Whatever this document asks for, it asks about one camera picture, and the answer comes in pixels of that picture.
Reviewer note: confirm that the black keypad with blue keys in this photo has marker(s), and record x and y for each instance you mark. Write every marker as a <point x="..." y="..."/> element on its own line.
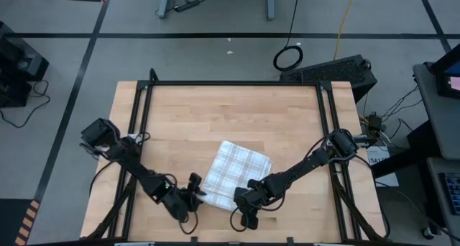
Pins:
<point x="453" y="193"/>

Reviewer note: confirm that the grey desk leg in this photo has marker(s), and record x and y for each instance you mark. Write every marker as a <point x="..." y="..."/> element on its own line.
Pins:
<point x="271" y="5"/>
<point x="164" y="3"/>

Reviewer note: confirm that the black power adapter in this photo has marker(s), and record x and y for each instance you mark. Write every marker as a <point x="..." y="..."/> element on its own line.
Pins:
<point x="375" y="122"/>

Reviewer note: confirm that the black clamp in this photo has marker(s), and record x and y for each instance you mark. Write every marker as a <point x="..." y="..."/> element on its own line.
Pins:
<point x="194" y="240"/>
<point x="290" y="241"/>

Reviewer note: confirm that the black mesh computer tower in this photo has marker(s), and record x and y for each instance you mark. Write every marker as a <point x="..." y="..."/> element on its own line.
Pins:
<point x="328" y="73"/>

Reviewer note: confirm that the black desk base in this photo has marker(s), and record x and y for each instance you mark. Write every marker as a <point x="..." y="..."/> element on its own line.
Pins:
<point x="413" y="156"/>

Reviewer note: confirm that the black caster wheel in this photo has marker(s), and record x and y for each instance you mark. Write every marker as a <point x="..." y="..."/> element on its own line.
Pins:
<point x="427" y="233"/>

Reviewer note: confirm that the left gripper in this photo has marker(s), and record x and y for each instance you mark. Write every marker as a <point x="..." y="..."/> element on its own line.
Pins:
<point x="185" y="199"/>

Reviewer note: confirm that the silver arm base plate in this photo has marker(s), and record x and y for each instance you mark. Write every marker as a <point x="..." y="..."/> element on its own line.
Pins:
<point x="132" y="136"/>

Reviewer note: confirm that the black power strip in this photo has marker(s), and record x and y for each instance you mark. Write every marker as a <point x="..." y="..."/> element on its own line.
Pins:
<point x="187" y="5"/>

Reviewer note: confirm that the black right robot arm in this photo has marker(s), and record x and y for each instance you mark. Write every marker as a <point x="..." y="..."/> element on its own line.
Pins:
<point x="309" y="163"/>

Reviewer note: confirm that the grey desk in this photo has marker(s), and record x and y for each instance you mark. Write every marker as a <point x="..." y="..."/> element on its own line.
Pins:
<point x="436" y="203"/>
<point x="442" y="123"/>

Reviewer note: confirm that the black equipment stack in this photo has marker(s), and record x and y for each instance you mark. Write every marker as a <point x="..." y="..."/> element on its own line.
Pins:
<point x="18" y="59"/>

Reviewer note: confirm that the black aluminium table frame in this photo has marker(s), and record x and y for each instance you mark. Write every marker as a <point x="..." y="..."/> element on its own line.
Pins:
<point x="230" y="83"/>

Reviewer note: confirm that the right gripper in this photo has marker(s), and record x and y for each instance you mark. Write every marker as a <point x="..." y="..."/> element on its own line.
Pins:
<point x="251" y="199"/>

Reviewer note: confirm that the white paper sheet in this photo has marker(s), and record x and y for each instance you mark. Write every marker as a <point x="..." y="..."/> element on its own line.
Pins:
<point x="381" y="159"/>

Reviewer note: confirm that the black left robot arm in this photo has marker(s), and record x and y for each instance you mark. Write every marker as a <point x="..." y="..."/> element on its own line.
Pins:
<point x="136" y="167"/>

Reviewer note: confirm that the black monitor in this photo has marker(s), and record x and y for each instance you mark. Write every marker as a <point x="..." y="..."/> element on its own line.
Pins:
<point x="445" y="77"/>

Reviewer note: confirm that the white plaid towel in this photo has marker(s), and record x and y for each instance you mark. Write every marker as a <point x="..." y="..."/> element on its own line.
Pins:
<point x="233" y="174"/>

